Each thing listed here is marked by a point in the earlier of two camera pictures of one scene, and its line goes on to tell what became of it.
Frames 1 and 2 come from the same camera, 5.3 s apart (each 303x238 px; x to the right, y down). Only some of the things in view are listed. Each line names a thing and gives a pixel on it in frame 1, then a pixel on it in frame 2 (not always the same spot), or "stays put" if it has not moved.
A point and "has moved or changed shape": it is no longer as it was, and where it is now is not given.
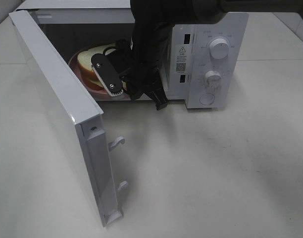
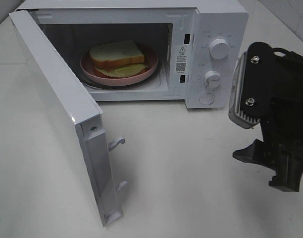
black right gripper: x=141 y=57 -> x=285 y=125
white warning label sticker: x=181 y=59 stays put
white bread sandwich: x=85 y=67 has moved or changed shape
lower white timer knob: x=212 y=80 stays put
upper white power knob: x=219 y=48 stays put
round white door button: x=207 y=98 stays put
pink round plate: x=94 y=89 has moved or changed shape
